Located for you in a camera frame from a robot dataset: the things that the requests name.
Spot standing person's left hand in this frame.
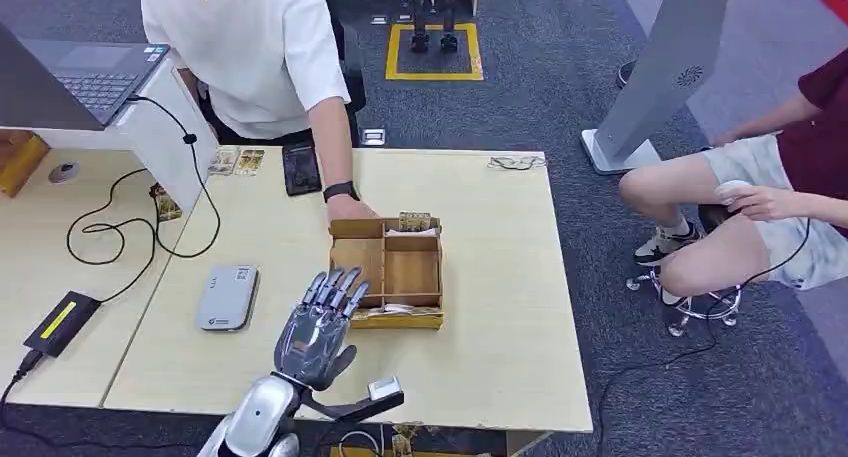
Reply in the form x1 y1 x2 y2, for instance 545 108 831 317
326 195 379 225

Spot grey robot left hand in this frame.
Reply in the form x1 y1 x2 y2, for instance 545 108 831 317
273 265 371 393

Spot seated person's hand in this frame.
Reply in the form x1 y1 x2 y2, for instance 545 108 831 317
725 185 796 222

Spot wooden card box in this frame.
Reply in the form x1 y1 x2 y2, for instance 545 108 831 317
329 215 446 331

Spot black wristband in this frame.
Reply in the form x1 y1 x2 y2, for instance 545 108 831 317
322 180 359 204

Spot seated person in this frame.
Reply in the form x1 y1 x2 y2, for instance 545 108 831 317
617 46 848 310

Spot black phone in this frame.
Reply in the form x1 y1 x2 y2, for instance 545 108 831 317
282 142 324 198

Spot white card row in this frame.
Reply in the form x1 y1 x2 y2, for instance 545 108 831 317
351 304 442 321

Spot silver grey card reader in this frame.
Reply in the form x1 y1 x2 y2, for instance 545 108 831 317
195 263 261 333

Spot chrome stool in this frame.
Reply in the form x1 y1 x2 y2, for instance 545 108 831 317
625 202 743 339

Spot black chair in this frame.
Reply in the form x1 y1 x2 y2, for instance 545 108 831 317
329 16 368 147

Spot pale printed card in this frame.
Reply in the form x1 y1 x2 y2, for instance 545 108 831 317
208 147 240 177

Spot grey kiosk pillar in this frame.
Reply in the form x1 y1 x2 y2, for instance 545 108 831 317
581 0 737 176

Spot glasses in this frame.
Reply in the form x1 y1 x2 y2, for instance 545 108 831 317
488 154 549 172

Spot dark printed card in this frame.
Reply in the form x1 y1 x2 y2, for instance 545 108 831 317
148 183 183 223

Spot black robot legs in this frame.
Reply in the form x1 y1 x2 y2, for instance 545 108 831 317
404 0 462 54

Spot standing person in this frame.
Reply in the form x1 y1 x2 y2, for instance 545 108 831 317
139 0 380 225

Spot white laptop stand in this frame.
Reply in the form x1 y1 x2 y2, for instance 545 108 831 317
33 53 220 213

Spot black power adapter, yellow label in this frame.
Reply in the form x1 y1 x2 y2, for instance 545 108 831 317
23 291 102 359

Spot grey laptop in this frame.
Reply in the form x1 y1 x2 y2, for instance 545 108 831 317
0 23 172 133

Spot grey tape roll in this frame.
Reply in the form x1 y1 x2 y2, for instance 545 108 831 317
47 161 81 185

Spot yellow wooden box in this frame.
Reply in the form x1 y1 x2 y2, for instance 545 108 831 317
0 130 51 199

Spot white cable loop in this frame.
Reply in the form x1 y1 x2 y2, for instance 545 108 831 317
337 430 382 457

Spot black laptop charging cable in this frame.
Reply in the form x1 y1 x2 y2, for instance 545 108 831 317
66 94 222 304

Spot black floor cable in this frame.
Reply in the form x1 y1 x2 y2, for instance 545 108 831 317
596 218 813 457

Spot black adapter mains cable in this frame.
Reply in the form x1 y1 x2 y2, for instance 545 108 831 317
0 349 44 457

